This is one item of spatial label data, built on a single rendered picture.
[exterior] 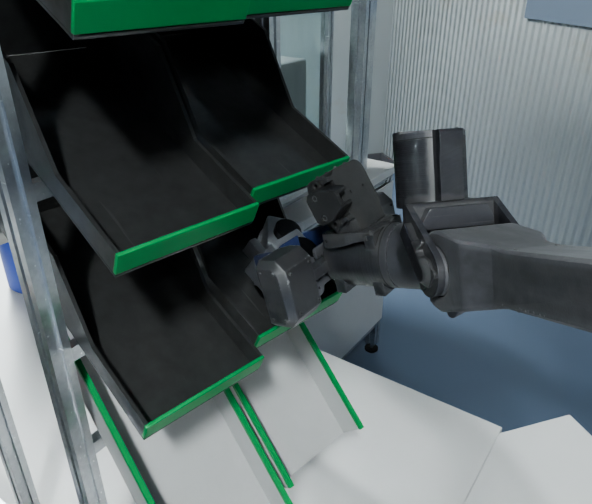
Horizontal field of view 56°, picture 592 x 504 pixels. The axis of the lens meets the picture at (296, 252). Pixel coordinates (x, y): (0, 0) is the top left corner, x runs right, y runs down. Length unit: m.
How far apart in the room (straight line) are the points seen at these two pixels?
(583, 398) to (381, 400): 1.62
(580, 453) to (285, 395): 0.50
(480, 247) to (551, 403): 2.14
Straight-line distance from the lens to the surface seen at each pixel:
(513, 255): 0.34
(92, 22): 0.37
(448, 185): 0.43
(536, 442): 1.03
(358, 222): 0.47
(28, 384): 1.16
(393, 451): 0.95
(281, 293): 0.45
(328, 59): 1.82
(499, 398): 2.43
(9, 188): 0.47
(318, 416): 0.76
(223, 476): 0.67
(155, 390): 0.53
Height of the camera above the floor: 1.55
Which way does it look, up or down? 28 degrees down
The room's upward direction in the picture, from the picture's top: straight up
